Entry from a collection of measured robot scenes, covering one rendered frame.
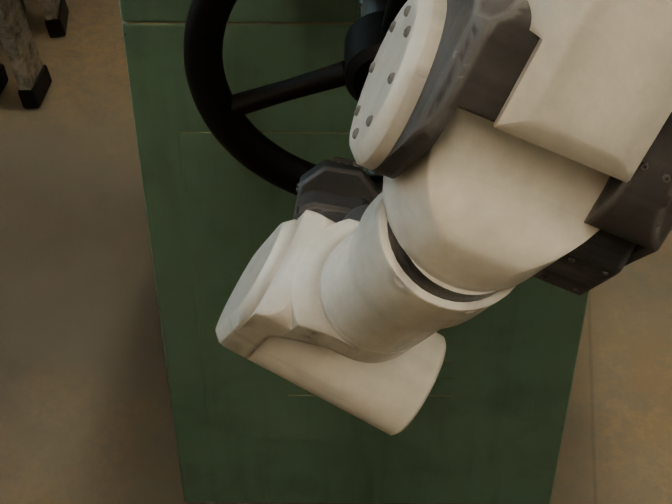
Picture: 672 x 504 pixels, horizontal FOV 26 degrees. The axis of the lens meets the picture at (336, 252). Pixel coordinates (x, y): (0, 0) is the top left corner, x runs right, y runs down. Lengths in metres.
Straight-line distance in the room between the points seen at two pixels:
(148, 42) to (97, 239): 0.84
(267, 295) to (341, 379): 0.09
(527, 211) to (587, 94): 0.08
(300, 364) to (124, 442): 1.04
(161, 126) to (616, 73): 0.84
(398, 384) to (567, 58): 0.33
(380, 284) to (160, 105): 0.69
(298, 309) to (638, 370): 1.23
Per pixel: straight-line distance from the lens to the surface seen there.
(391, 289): 0.65
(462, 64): 0.54
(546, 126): 0.54
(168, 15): 1.25
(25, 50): 2.28
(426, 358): 0.82
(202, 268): 1.45
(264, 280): 0.76
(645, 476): 1.83
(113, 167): 2.19
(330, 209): 0.96
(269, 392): 1.60
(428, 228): 0.60
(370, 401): 0.82
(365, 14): 1.08
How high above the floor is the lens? 1.46
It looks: 46 degrees down
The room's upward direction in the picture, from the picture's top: straight up
